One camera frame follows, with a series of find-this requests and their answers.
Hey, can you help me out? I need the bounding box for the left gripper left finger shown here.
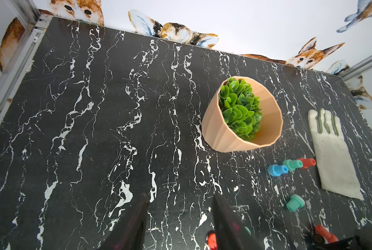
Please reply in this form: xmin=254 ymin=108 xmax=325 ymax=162
xmin=100 ymin=193 xmax=149 ymax=250

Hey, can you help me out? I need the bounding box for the green stamp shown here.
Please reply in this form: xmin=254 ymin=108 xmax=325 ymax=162
xmin=282 ymin=159 xmax=304 ymax=171

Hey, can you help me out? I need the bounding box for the red blue stamp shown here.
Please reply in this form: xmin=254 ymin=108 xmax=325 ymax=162
xmin=312 ymin=225 xmax=338 ymax=245

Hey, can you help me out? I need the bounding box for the green succulent plant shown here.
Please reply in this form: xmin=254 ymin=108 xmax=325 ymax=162
xmin=218 ymin=77 xmax=263 ymax=142

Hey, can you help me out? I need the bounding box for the beige plant pot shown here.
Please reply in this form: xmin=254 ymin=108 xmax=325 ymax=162
xmin=202 ymin=76 xmax=283 ymax=153

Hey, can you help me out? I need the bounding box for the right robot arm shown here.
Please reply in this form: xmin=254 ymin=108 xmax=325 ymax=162
xmin=307 ymin=227 xmax=372 ymax=250

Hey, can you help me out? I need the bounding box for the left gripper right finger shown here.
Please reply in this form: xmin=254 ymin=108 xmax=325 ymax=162
xmin=212 ymin=193 xmax=262 ymax=250

